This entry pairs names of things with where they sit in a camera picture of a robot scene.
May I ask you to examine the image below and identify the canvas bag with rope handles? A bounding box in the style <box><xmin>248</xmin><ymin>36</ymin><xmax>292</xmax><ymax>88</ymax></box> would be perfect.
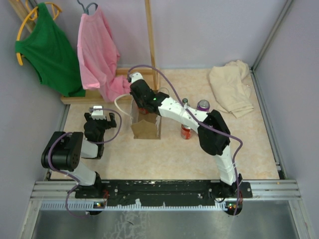
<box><xmin>114</xmin><ymin>87</ymin><xmax>170</xmax><ymax>139</ymax></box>

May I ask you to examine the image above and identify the red Coke can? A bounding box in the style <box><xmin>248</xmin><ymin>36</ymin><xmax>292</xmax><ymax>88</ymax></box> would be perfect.
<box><xmin>180</xmin><ymin>124</ymin><xmax>193</xmax><ymax>139</ymax></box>
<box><xmin>139</xmin><ymin>108</ymin><xmax>149</xmax><ymax>115</ymax></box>

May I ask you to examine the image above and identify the purple Fanta soda can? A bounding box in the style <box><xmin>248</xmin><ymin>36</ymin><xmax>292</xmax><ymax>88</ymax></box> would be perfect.
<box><xmin>196</xmin><ymin>99</ymin><xmax>210</xmax><ymax>112</ymax></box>

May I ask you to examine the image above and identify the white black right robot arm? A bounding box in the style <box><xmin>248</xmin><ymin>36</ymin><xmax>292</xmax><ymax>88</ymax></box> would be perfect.
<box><xmin>128</xmin><ymin>76</ymin><xmax>242</xmax><ymax>198</ymax></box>

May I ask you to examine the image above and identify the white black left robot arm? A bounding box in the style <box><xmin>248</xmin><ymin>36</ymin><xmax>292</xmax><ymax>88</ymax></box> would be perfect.
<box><xmin>41</xmin><ymin>111</ymin><xmax>117</xmax><ymax>198</ymax></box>

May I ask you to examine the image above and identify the wooden clothes rack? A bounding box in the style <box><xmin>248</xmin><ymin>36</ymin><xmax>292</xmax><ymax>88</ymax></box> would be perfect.
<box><xmin>8</xmin><ymin>0</ymin><xmax>161</xmax><ymax>105</ymax></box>

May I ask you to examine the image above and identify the pink t-shirt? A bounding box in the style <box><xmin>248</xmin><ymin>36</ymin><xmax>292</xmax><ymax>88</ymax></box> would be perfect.
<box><xmin>77</xmin><ymin>7</ymin><xmax>130</xmax><ymax>102</ymax></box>

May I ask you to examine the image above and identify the green tank top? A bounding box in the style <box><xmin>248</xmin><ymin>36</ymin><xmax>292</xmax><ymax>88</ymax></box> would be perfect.
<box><xmin>15</xmin><ymin>2</ymin><xmax>86</xmax><ymax>97</ymax></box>

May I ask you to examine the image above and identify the beige folded cloth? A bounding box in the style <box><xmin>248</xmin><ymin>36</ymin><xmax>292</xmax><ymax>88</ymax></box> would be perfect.
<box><xmin>208</xmin><ymin>60</ymin><xmax>254</xmax><ymax>118</ymax></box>

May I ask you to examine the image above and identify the grey clothes hanger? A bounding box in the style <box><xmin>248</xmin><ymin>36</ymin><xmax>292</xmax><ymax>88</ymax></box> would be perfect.
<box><xmin>77</xmin><ymin>0</ymin><xmax>98</xmax><ymax>15</ymax></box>

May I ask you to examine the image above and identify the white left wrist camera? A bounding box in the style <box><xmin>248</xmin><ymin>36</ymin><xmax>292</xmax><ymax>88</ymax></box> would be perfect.
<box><xmin>89</xmin><ymin>106</ymin><xmax>106</xmax><ymax>120</ymax></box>

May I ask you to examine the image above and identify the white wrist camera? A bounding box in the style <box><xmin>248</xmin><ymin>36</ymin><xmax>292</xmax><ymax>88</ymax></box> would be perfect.
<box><xmin>127</xmin><ymin>72</ymin><xmax>144</xmax><ymax>84</ymax></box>
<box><xmin>89</xmin><ymin>106</ymin><xmax>106</xmax><ymax>120</ymax></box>

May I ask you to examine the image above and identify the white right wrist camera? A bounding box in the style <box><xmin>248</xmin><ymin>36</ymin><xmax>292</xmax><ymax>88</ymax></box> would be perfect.
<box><xmin>127</xmin><ymin>72</ymin><xmax>144</xmax><ymax>84</ymax></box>

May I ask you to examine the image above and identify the aluminium frame rail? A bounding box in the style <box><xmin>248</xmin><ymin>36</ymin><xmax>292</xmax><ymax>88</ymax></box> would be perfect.
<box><xmin>30</xmin><ymin>180</ymin><xmax>301</xmax><ymax>216</ymax></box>

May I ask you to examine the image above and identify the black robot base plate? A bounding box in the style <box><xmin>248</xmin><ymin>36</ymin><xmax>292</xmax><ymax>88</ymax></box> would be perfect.
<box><xmin>75</xmin><ymin>180</ymin><xmax>238</xmax><ymax>207</ymax></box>

